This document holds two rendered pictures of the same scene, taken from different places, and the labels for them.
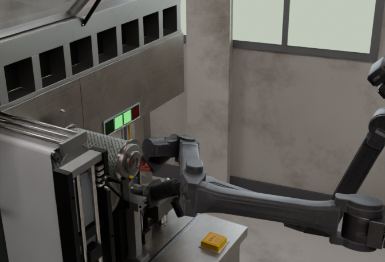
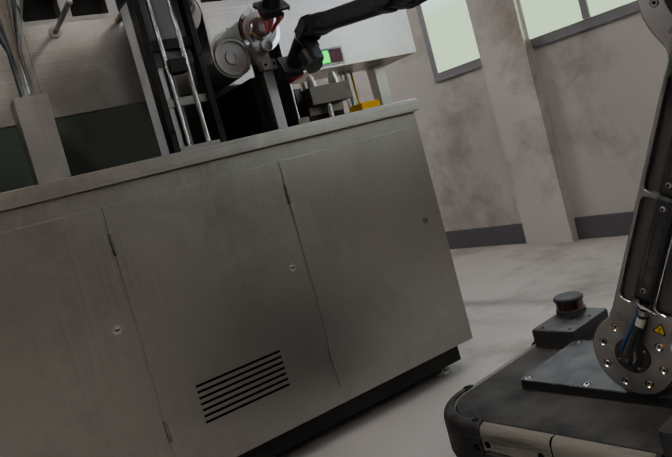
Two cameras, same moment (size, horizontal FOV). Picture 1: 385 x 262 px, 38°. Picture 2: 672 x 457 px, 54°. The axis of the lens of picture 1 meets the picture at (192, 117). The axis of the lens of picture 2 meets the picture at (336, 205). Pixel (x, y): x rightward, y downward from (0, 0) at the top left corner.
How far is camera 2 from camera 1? 1.64 m
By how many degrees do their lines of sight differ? 34
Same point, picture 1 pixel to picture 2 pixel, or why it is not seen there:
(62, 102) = (227, 21)
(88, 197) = (167, 11)
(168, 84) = (385, 37)
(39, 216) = not seen: hidden behind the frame
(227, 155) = (558, 185)
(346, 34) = not seen: outside the picture
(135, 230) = (270, 97)
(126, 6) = not seen: outside the picture
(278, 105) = (604, 100)
